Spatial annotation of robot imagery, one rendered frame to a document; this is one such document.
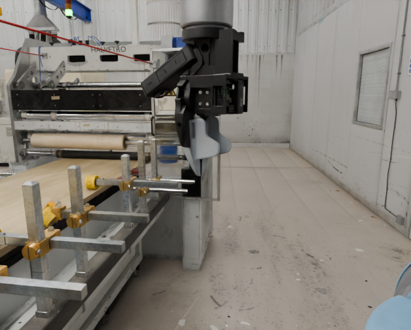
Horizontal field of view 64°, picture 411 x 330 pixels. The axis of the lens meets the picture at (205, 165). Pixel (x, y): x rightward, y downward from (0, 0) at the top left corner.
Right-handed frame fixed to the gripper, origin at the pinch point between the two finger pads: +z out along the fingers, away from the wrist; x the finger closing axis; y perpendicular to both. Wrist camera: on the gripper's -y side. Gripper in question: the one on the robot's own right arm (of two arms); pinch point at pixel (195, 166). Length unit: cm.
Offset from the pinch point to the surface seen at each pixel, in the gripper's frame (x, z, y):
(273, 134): 798, 96, -287
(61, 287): 0, 36, -41
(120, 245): 25, 36, -46
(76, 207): 33, 32, -79
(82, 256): 34, 53, -78
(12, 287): -5, 37, -53
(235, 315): 129, 132, -56
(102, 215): 41, 36, -73
